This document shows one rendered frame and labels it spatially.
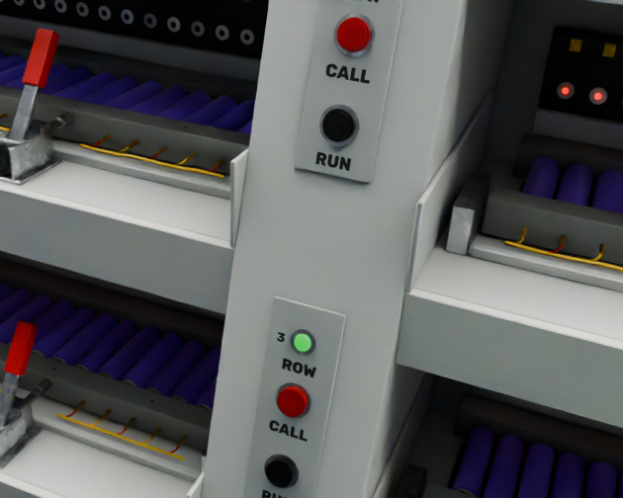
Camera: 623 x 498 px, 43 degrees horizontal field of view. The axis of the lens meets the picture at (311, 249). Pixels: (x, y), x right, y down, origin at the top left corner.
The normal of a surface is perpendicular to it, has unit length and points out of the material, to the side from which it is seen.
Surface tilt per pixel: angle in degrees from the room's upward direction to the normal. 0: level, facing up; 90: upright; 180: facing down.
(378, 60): 90
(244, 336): 90
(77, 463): 16
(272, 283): 90
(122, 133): 106
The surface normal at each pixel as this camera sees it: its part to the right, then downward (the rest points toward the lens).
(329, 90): -0.34, 0.19
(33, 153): 0.93, 0.23
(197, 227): 0.06, -0.87
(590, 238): -0.37, 0.45
